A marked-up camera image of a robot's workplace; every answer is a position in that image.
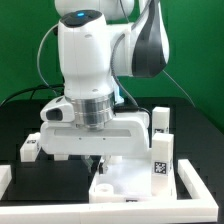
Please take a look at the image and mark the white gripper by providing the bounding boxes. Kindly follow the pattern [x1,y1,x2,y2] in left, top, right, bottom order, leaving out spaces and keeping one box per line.
[40,112,150,174]

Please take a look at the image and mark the white desk top tray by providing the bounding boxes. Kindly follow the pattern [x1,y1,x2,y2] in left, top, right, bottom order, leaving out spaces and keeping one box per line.
[89,156,177,203]

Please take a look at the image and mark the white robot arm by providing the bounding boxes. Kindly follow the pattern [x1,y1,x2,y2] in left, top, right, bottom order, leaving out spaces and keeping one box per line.
[40,0,169,159]

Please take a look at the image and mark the white block left edge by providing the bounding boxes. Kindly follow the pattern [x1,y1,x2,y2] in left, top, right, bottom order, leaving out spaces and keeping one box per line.
[0,165,12,200]

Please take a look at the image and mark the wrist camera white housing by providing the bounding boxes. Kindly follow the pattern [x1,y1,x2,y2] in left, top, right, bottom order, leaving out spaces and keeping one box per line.
[40,97,75,122]

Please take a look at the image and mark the black cables on table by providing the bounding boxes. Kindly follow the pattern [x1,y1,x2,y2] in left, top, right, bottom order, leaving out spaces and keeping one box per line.
[0,83,66,108]

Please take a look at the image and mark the grey camera cable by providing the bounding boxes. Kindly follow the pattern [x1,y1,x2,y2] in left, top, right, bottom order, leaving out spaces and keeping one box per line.
[36,25,64,90]

